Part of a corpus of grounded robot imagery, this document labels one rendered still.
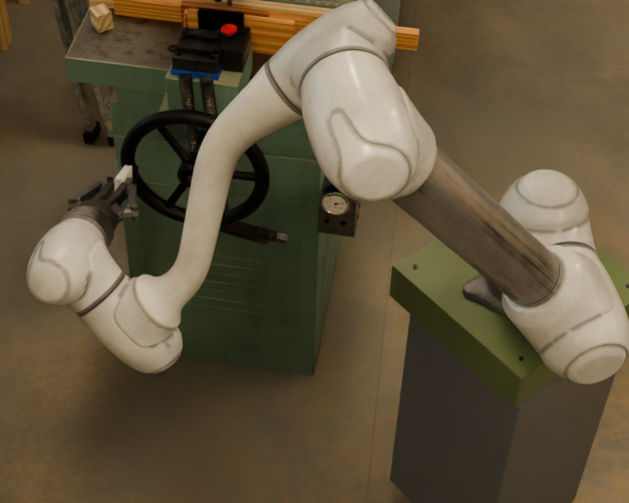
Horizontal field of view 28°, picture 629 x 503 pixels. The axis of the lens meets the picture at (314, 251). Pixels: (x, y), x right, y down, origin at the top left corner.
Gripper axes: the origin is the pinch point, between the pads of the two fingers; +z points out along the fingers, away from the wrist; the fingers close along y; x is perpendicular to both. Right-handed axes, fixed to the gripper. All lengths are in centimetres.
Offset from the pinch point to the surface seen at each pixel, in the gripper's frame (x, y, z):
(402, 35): -22, -46, 37
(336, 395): 73, -40, 49
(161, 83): -10.4, -0.6, 24.4
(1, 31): 28, 83, 153
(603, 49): 23, -103, 191
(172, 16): -20.1, 0.7, 37.5
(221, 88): -15.3, -15.0, 12.7
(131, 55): -14.7, 6.0, 26.3
